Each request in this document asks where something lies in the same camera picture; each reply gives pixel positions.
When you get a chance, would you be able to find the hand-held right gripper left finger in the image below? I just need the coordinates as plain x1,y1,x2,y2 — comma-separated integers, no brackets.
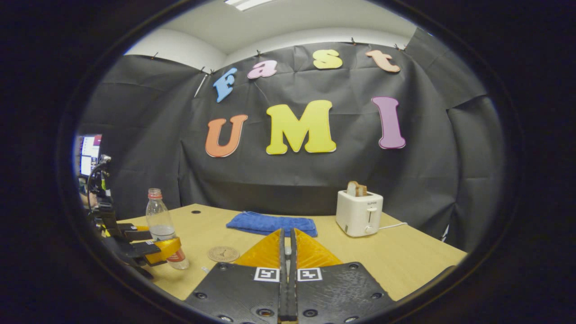
184,228,289,324

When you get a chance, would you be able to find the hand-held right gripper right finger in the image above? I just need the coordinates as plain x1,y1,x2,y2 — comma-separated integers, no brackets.
290,228,397,324

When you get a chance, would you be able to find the clear plastic water bottle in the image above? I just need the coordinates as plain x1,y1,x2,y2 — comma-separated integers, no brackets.
145,188,190,270

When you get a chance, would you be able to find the round wooden coaster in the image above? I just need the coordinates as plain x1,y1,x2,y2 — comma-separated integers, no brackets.
207,246,240,263

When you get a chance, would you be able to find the blue folded towel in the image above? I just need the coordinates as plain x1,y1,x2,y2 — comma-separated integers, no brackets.
226,211,318,238

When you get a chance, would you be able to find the computer monitor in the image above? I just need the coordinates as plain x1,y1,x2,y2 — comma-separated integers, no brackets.
79,134,103,178

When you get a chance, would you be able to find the white toaster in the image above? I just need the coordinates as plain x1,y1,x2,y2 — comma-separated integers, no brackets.
336,189,384,238

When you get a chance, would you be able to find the black backdrop cloth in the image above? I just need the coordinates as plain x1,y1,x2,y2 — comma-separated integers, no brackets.
74,27,507,252

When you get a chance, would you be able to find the ceiling light panel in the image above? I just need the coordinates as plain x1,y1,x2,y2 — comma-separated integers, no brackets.
224,0,276,12

